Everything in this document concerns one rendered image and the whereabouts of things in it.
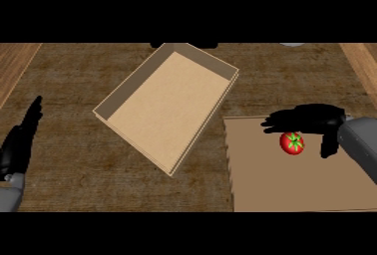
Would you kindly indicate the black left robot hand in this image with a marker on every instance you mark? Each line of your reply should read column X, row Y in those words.
column 21, row 139

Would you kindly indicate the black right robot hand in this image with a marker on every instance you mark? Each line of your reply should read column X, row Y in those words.
column 306, row 118

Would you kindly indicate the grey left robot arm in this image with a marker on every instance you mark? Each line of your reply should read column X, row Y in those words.
column 9, row 194

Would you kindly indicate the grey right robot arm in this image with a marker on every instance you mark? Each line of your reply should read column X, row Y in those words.
column 361, row 142

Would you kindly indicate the red tomato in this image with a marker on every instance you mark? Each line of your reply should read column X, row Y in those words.
column 292, row 143

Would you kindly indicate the flat brown tray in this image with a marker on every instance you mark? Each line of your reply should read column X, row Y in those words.
column 295, row 179

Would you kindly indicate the open cardboard box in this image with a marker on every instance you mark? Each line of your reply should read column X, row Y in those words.
column 167, row 109

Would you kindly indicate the dark brown woven mat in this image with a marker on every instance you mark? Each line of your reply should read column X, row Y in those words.
column 74, row 139

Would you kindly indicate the pale grey object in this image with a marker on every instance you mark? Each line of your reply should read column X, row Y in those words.
column 293, row 44

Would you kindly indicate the black object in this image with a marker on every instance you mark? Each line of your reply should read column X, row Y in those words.
column 184, row 44

